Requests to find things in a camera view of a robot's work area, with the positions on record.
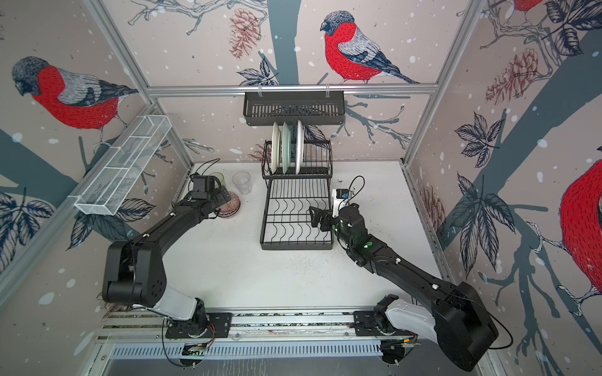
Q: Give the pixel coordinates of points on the black two-tier dish rack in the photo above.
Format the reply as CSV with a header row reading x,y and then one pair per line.
x,y
286,224

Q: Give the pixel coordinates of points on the horizontal aluminium frame bar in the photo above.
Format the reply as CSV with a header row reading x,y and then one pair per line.
x,y
236,91

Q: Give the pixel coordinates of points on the white plate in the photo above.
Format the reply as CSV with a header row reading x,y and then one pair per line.
x,y
275,147
300,131

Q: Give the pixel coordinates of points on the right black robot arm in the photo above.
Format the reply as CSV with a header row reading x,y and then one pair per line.
x,y
463,328

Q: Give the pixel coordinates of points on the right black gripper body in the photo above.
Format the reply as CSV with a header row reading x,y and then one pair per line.
x,y
330,222

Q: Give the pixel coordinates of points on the pale green plate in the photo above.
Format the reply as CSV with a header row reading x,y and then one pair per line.
x,y
286,147

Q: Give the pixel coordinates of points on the clear drinking glass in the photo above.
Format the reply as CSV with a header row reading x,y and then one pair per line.
x,y
243,182

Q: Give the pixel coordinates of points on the black hanging wall basket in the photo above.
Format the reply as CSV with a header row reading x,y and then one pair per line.
x,y
311,108

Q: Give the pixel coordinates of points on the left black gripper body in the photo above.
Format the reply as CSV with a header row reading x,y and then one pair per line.
x,y
221,197

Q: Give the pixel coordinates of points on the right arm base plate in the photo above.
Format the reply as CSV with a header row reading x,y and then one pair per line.
x,y
372,324

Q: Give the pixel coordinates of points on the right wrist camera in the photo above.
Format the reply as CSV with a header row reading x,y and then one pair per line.
x,y
339,197

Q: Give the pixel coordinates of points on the white wire wall basket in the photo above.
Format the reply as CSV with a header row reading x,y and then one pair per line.
x,y
111,186

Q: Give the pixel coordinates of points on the aluminium mounting rail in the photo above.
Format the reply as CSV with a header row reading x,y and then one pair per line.
x,y
247,325

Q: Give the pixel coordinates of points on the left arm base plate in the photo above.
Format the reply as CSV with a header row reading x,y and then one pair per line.
x,y
215,325

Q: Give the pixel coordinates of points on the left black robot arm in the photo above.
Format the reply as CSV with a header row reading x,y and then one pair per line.
x,y
135,275

